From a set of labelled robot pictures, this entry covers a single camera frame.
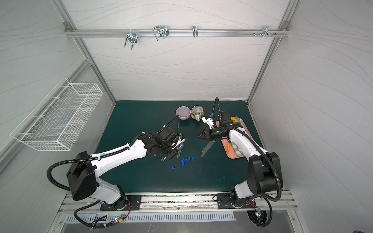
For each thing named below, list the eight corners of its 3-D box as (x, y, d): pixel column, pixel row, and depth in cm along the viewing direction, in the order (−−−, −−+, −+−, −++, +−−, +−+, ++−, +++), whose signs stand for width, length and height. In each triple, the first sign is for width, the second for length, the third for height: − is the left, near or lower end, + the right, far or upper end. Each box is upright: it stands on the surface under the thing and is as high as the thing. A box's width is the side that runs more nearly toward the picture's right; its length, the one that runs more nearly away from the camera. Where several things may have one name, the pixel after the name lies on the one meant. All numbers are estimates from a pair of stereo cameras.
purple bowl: (176, 120, 109) (175, 115, 105) (176, 111, 115) (176, 106, 111) (191, 120, 109) (191, 115, 105) (191, 111, 115) (191, 106, 111)
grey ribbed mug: (191, 124, 109) (191, 117, 102) (191, 112, 117) (191, 105, 111) (203, 125, 109) (204, 117, 102) (202, 112, 117) (203, 105, 111)
